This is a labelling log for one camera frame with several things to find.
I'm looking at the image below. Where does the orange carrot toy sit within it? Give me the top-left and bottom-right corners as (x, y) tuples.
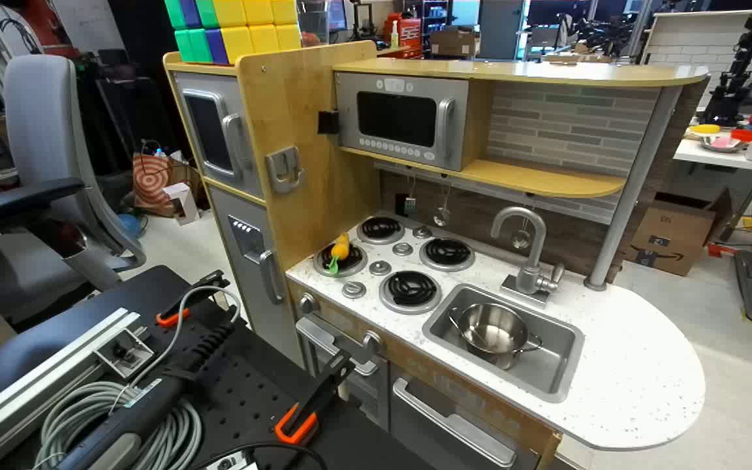
(326, 236), (353, 273)

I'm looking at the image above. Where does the wooden toy kitchen set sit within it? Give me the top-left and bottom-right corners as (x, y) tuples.
(165, 42), (706, 468)

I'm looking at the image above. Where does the grey toy microwave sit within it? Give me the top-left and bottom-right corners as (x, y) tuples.
(335, 74), (469, 169)

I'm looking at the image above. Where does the silver pot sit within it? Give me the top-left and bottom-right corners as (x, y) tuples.
(457, 303), (529, 358)

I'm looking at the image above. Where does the grey toy oven door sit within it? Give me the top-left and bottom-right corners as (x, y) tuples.
(294, 293), (392, 430)

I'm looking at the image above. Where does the silver toy faucet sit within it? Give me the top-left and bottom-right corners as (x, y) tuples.
(490, 207), (565, 297)

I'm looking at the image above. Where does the silver toy sink basin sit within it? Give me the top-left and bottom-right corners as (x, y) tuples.
(422, 285), (584, 403)

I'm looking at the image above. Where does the grey toy fridge door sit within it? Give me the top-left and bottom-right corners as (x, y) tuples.
(174, 74), (262, 195)

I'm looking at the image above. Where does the orange black clamp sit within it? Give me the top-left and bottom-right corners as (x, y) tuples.
(272, 353), (356, 447)

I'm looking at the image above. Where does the colourful foam block stack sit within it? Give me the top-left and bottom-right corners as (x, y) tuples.
(161, 0), (301, 64)

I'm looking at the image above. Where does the cardboard box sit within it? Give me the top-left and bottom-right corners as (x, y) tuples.
(625, 191), (732, 277)

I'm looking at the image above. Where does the grey office chair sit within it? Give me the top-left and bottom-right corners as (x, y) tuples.
(0, 54), (145, 286)

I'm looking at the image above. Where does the coiled grey cable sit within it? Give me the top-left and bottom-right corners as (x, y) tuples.
(31, 378), (205, 470)

